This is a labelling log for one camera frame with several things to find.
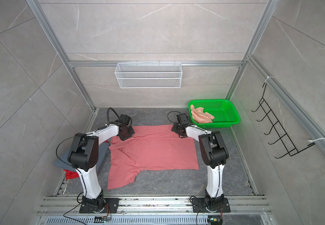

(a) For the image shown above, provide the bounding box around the pink-red t-shirt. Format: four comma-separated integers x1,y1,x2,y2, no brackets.
107,125,199,190

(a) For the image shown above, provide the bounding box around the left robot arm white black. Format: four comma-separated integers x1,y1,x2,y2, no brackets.
67,114,135,211

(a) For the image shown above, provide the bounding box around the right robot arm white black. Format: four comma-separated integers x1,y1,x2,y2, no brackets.
171,112,229,211

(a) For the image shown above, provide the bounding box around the light peach t-shirt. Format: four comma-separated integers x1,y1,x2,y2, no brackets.
190,105,215,124

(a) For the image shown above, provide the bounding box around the green plastic laundry basket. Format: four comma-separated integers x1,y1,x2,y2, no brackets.
188,99,240,128

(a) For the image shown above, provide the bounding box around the folded grey t-shirt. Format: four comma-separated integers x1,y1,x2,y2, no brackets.
54,142,110,172

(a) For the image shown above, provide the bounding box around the folded red t-shirt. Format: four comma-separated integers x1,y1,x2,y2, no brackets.
64,170,79,180

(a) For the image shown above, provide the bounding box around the white zip tie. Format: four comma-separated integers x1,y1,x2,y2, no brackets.
308,137,325,143

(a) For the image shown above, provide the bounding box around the black corrugated cable hose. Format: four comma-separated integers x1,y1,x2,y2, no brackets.
106,107,121,126

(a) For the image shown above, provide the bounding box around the white wire mesh shelf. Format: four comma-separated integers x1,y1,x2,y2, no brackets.
115,62,183,89

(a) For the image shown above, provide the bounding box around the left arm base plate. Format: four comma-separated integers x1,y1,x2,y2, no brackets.
79,198,120,213

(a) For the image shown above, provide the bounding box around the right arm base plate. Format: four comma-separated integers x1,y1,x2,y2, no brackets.
189,195,231,213

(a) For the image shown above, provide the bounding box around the aluminium mounting rail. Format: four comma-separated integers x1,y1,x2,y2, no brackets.
36,196,272,216

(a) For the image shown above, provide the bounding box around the black wire hook rack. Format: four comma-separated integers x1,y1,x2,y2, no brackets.
251,83,315,159

